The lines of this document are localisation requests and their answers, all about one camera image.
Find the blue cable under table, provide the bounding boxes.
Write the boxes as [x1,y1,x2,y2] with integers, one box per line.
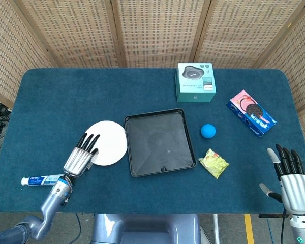
[75,213,82,244]

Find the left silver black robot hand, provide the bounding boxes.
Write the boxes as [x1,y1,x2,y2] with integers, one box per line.
[63,133,101,178]

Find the blue ball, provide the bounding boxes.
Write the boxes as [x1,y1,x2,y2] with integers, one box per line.
[200,124,217,140]

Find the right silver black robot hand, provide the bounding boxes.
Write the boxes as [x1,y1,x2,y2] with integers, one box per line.
[259,144,305,216]

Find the blue pink cookie box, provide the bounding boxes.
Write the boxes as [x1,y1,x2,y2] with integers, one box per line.
[226,89,278,138]

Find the dark blue table cloth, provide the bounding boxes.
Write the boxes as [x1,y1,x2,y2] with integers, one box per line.
[0,68,305,214]

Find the yellow-green snack packet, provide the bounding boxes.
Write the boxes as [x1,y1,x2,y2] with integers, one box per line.
[198,148,230,180]

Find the grey-blue robot torso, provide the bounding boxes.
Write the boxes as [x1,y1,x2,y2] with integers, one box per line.
[91,213,205,244]

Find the woven wooden folding screen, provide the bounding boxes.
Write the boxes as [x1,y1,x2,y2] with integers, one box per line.
[0,0,305,153]

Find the white round plate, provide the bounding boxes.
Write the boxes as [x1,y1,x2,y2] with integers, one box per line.
[84,120,128,166]

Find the white table leg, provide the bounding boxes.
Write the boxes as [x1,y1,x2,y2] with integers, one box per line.
[212,213,221,244]

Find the black square tray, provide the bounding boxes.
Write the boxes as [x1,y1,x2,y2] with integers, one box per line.
[124,107,198,178]

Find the white blue toothpaste tube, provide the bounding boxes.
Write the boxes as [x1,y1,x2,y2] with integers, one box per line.
[21,174,66,187]

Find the teal speaker box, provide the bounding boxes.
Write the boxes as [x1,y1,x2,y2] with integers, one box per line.
[176,62,217,103]

